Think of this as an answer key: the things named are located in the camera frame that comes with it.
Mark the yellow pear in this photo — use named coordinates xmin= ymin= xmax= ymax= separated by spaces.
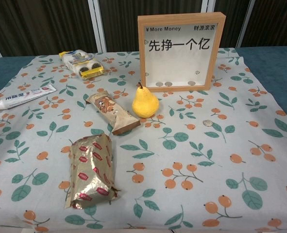
xmin=132 ymin=82 xmax=160 ymax=119

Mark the brown nut bar wrapper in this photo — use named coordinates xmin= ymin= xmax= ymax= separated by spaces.
xmin=85 ymin=90 xmax=141 ymax=135

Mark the floral leaf print tablecloth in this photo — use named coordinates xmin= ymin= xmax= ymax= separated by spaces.
xmin=0 ymin=46 xmax=287 ymax=233

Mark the gold foil snack bag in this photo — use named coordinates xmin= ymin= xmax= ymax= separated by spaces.
xmin=64 ymin=133 xmax=122 ymax=210

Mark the yellow blue cookie package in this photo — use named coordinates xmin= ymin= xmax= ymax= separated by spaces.
xmin=58 ymin=50 xmax=105 ymax=80

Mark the white toothpaste tube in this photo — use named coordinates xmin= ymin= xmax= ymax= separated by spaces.
xmin=0 ymin=85 xmax=57 ymax=112

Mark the teal table cover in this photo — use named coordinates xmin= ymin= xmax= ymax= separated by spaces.
xmin=0 ymin=46 xmax=287 ymax=122

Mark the wooden frame money box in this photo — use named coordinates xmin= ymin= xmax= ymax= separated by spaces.
xmin=137 ymin=11 xmax=225 ymax=93

